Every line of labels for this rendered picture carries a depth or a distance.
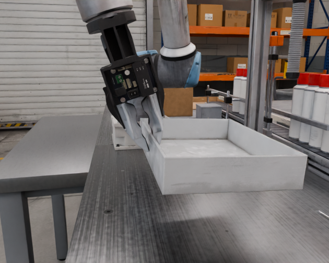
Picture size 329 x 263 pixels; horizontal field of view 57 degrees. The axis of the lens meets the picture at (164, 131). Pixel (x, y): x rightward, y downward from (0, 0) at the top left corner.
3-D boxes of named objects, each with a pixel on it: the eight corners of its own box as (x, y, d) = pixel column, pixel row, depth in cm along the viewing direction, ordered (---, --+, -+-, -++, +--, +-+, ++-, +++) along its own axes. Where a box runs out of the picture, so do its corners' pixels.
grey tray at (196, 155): (302, 189, 43) (307, 155, 42) (162, 194, 39) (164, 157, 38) (227, 140, 69) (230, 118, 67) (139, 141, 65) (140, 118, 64)
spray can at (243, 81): (252, 115, 137) (255, 69, 132) (241, 116, 136) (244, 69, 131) (247, 113, 142) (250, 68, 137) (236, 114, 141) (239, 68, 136)
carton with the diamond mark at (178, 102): (192, 116, 152) (194, 60, 145) (144, 117, 148) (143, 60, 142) (180, 107, 181) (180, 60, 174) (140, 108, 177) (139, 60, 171)
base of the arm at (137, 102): (167, 119, 103) (166, 90, 101) (122, 122, 101) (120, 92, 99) (161, 114, 118) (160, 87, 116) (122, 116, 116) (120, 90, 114)
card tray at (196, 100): (232, 108, 188) (232, 102, 187) (191, 109, 184) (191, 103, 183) (216, 102, 217) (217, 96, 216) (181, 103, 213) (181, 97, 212)
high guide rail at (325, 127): (330, 130, 77) (331, 125, 77) (326, 130, 77) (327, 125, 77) (208, 90, 181) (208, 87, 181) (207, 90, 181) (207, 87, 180)
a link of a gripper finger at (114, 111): (115, 131, 49) (98, 78, 46) (115, 129, 50) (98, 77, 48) (143, 123, 49) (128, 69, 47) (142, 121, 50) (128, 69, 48)
